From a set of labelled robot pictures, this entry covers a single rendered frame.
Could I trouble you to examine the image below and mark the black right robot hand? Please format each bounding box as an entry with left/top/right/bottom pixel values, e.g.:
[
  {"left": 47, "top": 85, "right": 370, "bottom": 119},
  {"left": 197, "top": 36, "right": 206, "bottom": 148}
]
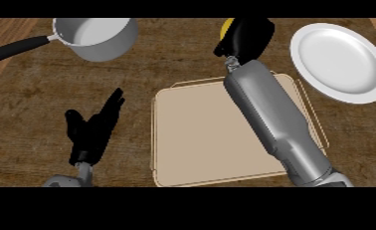
[{"left": 211, "top": 17, "right": 276, "bottom": 66}]

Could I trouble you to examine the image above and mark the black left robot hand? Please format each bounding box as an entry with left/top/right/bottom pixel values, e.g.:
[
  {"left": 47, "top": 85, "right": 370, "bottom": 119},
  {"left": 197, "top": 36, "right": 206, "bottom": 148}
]
[{"left": 65, "top": 87, "right": 127, "bottom": 167}]

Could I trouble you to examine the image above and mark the yellow lemon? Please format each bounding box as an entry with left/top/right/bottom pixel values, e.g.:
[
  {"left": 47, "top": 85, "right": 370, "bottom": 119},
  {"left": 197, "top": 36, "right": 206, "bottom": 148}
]
[{"left": 218, "top": 18, "right": 236, "bottom": 41}]

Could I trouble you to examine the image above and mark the white plate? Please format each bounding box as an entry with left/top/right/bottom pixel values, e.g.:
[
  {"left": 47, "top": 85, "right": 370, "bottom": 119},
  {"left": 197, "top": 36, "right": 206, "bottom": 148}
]
[{"left": 289, "top": 22, "right": 376, "bottom": 105}]

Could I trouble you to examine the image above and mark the beige tray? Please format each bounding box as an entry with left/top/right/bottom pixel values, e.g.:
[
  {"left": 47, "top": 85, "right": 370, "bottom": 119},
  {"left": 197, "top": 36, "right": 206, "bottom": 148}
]
[{"left": 149, "top": 70, "right": 330, "bottom": 188}]

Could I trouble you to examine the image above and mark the grey saucepan with black handle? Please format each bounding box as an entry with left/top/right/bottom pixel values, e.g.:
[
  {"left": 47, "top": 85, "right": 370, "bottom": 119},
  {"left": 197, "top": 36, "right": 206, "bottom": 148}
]
[{"left": 0, "top": 17, "right": 141, "bottom": 63}]

